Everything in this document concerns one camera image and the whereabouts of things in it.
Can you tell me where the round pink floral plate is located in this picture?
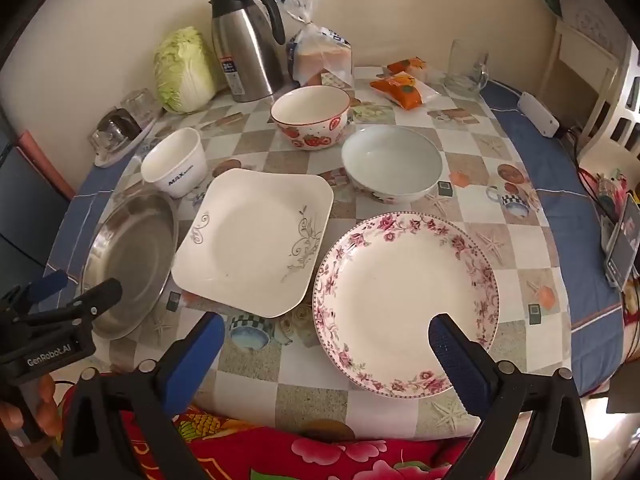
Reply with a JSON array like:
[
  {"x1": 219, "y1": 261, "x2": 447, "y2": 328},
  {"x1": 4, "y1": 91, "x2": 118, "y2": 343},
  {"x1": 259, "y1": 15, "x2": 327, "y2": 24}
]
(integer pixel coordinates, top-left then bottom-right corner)
[{"x1": 312, "y1": 212, "x2": 501, "y2": 400}]

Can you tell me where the strawberry print bowl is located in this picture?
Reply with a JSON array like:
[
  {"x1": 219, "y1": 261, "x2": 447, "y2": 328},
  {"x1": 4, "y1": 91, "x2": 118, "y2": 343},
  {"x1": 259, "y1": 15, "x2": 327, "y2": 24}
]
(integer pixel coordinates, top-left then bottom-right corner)
[{"x1": 270, "y1": 85, "x2": 352, "y2": 151}]

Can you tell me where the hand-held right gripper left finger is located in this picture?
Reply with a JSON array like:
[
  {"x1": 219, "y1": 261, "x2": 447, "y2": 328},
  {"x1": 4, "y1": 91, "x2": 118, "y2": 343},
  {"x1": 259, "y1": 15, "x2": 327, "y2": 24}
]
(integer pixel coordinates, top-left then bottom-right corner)
[{"x1": 59, "y1": 312, "x2": 227, "y2": 480}]

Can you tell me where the napa cabbage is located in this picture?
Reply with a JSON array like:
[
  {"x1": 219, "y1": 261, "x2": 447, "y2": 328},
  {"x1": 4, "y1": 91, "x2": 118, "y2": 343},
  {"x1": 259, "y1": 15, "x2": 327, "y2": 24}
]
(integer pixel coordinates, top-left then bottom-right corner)
[{"x1": 153, "y1": 26, "x2": 217, "y2": 114}]

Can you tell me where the white power strip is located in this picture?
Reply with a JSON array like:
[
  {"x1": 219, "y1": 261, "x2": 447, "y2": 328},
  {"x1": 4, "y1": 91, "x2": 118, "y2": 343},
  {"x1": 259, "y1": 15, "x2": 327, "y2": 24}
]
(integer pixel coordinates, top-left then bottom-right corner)
[{"x1": 517, "y1": 91, "x2": 560, "y2": 137}]

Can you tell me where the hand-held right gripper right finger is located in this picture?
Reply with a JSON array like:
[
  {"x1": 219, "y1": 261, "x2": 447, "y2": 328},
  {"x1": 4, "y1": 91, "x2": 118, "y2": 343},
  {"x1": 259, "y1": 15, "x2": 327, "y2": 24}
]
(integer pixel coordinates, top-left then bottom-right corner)
[{"x1": 428, "y1": 313, "x2": 593, "y2": 480}]

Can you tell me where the clear drinking glass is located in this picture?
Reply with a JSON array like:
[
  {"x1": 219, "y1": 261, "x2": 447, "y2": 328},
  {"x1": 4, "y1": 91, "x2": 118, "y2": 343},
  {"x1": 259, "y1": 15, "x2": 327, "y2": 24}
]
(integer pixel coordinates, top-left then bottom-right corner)
[{"x1": 120, "y1": 88, "x2": 159, "y2": 123}]

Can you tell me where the bagged sliced bread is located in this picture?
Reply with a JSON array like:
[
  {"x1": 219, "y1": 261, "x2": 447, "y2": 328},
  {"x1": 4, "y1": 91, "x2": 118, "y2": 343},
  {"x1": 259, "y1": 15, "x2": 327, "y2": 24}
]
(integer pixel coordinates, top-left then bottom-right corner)
[{"x1": 264, "y1": 0, "x2": 355, "y2": 88}]

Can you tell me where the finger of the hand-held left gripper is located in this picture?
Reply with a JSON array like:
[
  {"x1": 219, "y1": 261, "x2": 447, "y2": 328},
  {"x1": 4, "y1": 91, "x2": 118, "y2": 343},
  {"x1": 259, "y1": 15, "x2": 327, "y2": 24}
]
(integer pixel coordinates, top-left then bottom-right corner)
[
  {"x1": 14, "y1": 278, "x2": 124, "y2": 327},
  {"x1": 0, "y1": 269, "x2": 70, "y2": 321}
]

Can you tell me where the pale blue bowl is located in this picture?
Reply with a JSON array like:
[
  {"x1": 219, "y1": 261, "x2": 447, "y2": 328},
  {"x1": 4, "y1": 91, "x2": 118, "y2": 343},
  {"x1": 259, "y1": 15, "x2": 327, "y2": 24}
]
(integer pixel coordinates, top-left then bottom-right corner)
[{"x1": 341, "y1": 125, "x2": 444, "y2": 205}]

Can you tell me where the cream wooden shelf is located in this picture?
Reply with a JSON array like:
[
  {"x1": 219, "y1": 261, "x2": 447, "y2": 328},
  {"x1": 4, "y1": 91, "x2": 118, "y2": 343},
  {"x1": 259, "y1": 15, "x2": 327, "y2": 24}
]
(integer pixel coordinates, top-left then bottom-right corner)
[{"x1": 537, "y1": 17, "x2": 621, "y2": 136}]

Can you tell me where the orange snack packet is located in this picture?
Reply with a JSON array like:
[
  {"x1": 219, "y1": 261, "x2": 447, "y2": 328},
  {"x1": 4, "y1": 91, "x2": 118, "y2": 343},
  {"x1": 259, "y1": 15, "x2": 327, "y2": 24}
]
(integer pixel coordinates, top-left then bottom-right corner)
[
  {"x1": 370, "y1": 72, "x2": 443, "y2": 110},
  {"x1": 386, "y1": 56, "x2": 431, "y2": 81}
]

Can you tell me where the red floral cloth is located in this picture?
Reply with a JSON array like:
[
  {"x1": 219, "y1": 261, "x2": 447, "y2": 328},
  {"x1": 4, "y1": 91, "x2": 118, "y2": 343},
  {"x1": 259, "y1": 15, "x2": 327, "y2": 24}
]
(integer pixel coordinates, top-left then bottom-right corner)
[{"x1": 60, "y1": 385, "x2": 481, "y2": 480}]

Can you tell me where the floral oval tray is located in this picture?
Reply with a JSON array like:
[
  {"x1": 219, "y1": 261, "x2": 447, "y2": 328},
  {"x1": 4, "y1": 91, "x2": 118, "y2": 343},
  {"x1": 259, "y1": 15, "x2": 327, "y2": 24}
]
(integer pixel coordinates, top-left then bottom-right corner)
[{"x1": 92, "y1": 110, "x2": 162, "y2": 168}]

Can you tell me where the clear glass mug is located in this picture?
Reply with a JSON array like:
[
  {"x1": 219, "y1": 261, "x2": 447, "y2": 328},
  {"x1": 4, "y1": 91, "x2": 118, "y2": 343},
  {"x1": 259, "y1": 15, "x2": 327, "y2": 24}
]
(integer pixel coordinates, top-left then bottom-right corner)
[{"x1": 443, "y1": 39, "x2": 491, "y2": 93}]

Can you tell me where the reddish wooden panel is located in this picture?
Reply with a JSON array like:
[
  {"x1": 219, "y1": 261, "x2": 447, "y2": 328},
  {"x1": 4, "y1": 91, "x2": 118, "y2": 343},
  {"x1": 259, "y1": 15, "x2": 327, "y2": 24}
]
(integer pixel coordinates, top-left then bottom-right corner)
[{"x1": 15, "y1": 130, "x2": 76, "y2": 201}]

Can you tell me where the steel thermos jug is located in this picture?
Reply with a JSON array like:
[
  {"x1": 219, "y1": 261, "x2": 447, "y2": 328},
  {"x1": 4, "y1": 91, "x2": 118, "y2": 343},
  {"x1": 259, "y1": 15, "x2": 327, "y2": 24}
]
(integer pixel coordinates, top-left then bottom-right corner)
[{"x1": 207, "y1": 0, "x2": 287, "y2": 103}]

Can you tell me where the glass teapot with dark lid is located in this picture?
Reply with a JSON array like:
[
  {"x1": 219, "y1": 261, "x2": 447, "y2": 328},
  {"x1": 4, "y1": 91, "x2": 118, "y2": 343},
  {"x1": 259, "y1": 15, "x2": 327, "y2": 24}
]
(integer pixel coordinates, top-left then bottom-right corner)
[{"x1": 89, "y1": 107, "x2": 143, "y2": 153}]

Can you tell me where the small white MAX cup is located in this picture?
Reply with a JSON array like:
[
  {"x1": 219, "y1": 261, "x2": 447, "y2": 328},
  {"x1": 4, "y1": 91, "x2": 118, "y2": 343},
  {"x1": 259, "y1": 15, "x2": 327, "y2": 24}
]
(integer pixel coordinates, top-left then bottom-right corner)
[{"x1": 140, "y1": 127, "x2": 208, "y2": 198}]

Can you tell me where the white plastic chair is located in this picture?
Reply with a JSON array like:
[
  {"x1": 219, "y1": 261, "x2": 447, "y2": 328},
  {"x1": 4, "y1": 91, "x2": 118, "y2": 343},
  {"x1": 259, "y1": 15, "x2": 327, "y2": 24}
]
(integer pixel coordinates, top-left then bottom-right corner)
[{"x1": 580, "y1": 45, "x2": 640, "y2": 163}]

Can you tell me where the pale printed box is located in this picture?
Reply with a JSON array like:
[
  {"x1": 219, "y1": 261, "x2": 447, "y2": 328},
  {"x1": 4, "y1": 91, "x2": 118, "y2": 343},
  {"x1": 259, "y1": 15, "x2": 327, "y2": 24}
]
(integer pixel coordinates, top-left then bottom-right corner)
[{"x1": 560, "y1": 0, "x2": 631, "y2": 61}]

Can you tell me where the colourful clutter pile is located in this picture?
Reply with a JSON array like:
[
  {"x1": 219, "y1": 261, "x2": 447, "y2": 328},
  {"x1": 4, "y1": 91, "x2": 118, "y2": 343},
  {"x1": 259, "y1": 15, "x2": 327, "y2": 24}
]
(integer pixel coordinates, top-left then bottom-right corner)
[{"x1": 580, "y1": 167, "x2": 628, "y2": 213}]

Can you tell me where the square white plate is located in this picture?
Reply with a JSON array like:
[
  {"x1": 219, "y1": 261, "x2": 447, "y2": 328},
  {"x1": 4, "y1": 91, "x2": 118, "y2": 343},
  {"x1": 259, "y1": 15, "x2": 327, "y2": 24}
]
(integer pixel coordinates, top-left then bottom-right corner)
[{"x1": 171, "y1": 168, "x2": 335, "y2": 319}]

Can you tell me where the person's left hand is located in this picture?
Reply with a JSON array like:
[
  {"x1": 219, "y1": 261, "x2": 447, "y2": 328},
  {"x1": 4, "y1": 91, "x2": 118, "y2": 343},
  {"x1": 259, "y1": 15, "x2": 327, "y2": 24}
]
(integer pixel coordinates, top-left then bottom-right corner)
[{"x1": 0, "y1": 375, "x2": 58, "y2": 438}]

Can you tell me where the small dark screen device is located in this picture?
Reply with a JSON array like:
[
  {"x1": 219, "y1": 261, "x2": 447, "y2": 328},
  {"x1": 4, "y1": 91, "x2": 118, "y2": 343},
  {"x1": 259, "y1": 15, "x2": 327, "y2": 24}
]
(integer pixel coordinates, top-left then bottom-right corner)
[{"x1": 602, "y1": 194, "x2": 640, "y2": 291}]

